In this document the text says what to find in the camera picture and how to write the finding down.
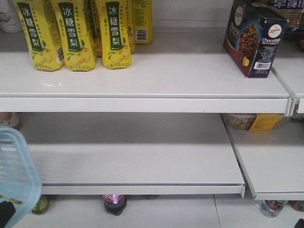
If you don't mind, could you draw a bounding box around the dark blue cookie box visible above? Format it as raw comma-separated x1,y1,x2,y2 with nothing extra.
223,0,289,78

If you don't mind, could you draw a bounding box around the light blue plastic basket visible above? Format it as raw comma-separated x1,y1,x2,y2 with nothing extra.
0,127,42,228

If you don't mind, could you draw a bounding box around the white shelf board upper left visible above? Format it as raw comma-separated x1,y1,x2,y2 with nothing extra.
0,52,291,114

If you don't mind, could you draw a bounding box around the clear cookie tub yellow label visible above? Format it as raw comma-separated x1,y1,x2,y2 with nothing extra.
221,113,289,131

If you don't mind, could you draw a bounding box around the yellow pear drink bottle middle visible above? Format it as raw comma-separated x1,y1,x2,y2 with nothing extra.
51,0,97,72

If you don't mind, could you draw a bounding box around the yellow pear drink bottle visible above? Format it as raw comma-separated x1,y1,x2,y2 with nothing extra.
96,0,132,69
13,0,64,72
51,0,97,72
132,0,153,45

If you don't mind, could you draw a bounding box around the cola bottle red label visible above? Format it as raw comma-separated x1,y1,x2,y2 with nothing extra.
102,194,127,216

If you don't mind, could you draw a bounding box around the yellow pear drink bottle rear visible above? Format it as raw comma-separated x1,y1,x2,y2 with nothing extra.
132,0,153,45

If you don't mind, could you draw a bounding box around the yellow pear drink bottle right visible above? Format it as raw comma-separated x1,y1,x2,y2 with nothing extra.
96,0,132,69

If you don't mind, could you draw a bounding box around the white shelf board lower right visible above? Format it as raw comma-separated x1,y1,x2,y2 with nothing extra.
226,123,304,200

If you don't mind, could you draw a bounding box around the green tea bottle yellow cap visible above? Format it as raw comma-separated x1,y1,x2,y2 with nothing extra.
31,195,49,215

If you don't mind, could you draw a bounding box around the white shelf board upper right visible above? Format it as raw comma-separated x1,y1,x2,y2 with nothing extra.
272,49,304,116

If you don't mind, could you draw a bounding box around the yellow pear drink bottle left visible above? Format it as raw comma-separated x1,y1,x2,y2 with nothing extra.
13,0,64,72

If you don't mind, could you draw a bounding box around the clear bottle red label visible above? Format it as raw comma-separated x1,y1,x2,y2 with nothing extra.
259,200,288,218

